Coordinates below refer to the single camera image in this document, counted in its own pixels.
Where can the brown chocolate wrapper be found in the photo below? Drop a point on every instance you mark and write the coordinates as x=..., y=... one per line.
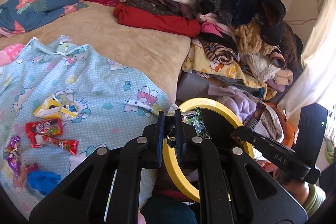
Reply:
x=256, y=113

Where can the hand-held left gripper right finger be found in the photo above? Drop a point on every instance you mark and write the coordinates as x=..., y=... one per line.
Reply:
x=179, y=145

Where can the folded red cloth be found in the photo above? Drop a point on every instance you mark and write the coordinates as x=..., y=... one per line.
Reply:
x=157, y=22

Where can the white blue snack wrapper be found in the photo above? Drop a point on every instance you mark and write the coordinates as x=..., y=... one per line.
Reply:
x=68, y=112

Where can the beige bed blanket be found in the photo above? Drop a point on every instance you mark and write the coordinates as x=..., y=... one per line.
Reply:
x=118, y=37

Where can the white fluffy garment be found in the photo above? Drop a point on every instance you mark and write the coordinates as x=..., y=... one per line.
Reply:
x=262, y=66

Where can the light blue cartoon sheet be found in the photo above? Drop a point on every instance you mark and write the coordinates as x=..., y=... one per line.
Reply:
x=99, y=108

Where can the yellow cartoon blanket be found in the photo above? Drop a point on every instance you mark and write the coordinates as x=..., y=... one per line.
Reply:
x=223, y=69

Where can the purple candy wrapper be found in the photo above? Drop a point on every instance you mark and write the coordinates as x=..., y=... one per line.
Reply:
x=13, y=153

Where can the black knit garment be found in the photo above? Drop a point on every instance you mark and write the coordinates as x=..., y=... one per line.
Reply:
x=265, y=1

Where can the yellow-rimmed black bin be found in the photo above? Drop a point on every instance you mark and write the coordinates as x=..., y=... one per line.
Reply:
x=225, y=108

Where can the blue floral quilt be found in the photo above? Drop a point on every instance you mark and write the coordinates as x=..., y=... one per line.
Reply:
x=34, y=8

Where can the lavender fleece garment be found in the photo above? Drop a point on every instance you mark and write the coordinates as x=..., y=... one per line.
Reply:
x=241, y=106

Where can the tan knit sweater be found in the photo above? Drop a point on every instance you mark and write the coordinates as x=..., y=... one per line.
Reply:
x=249, y=35

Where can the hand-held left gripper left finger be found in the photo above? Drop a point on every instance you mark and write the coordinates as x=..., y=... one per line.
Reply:
x=157, y=134

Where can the brown striped cloth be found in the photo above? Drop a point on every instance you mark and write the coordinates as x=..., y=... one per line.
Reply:
x=218, y=52

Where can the dark blue fuzzy garment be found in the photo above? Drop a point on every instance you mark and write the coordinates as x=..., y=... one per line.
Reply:
x=244, y=3

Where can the wide red snack wrapper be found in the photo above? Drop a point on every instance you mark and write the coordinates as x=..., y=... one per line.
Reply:
x=44, y=128

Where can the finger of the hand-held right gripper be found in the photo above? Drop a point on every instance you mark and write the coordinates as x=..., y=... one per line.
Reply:
x=273, y=153

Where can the pink cartoon cloth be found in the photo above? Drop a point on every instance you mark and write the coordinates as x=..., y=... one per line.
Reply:
x=10, y=53

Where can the dark brown dotted garment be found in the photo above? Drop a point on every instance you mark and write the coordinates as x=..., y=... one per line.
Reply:
x=147, y=5

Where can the green snack wrapper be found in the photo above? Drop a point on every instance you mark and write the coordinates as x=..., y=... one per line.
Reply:
x=198, y=119

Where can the blue foil wrapper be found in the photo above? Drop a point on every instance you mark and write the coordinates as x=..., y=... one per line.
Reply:
x=42, y=180

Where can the person's teal trouser leg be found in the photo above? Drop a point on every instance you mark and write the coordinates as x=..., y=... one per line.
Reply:
x=168, y=211

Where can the long red candy wrapper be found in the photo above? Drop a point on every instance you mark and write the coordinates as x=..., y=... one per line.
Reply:
x=65, y=145

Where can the brown knit garment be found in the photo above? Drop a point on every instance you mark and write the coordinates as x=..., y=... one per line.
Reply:
x=273, y=124

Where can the grey dotted garment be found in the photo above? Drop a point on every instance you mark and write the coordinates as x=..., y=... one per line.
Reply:
x=218, y=3

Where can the cream towel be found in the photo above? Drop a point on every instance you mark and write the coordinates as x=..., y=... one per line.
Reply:
x=283, y=78

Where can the bright pink garment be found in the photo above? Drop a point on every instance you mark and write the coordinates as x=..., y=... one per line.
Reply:
x=210, y=27

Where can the yellow snack wrapper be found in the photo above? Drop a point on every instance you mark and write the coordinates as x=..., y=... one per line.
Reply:
x=46, y=106

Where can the white curtain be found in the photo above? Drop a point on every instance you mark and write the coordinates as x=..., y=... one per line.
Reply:
x=320, y=56

